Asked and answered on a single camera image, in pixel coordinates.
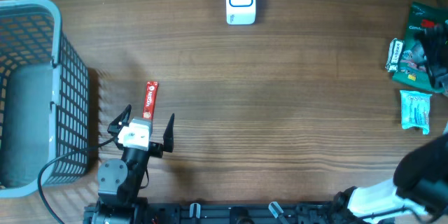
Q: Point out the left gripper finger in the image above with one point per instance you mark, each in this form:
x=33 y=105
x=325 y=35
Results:
x=168 y=136
x=121 y=120

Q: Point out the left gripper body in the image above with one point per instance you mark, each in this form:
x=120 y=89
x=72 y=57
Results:
x=137 y=158

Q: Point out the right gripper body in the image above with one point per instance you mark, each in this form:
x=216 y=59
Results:
x=434 y=45

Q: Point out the green 3M gloves package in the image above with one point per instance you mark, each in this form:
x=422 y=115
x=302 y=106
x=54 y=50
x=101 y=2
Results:
x=411 y=70

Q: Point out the green white gum box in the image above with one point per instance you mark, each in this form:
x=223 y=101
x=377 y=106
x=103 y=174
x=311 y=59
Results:
x=394 y=54

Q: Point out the red Nescafe coffee stick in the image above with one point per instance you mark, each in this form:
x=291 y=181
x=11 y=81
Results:
x=150 y=98

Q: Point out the teal wet wipes pack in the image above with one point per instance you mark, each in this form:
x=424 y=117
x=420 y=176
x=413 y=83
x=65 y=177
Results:
x=415 y=110

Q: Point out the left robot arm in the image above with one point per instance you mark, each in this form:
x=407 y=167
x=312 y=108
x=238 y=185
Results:
x=120 y=180

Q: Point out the white barcode scanner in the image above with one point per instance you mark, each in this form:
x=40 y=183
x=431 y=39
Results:
x=240 y=12

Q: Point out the grey plastic shopping basket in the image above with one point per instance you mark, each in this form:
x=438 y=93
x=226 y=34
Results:
x=44 y=100

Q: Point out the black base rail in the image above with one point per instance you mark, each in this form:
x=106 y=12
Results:
x=302 y=213

